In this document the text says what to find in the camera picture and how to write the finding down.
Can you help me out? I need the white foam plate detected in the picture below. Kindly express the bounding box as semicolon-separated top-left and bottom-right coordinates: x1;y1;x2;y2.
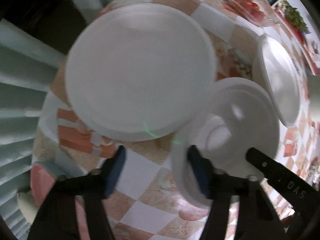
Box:
65;3;217;141

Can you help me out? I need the checkered patterned tablecloth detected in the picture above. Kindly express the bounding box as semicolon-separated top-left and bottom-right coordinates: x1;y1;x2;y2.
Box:
32;0;319;239

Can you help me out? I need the green potted plant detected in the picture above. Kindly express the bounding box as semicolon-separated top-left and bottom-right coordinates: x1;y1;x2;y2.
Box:
281;0;310;34

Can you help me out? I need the teal window curtain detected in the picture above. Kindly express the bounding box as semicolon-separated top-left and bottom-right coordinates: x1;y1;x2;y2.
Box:
1;0;113;239

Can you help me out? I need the glass bowl of tomatoes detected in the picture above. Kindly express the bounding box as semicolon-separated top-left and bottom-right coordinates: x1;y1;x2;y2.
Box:
227;0;278;27

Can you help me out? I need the pink square plate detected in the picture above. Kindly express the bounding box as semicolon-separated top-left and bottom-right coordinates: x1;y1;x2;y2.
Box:
30;162;89;239

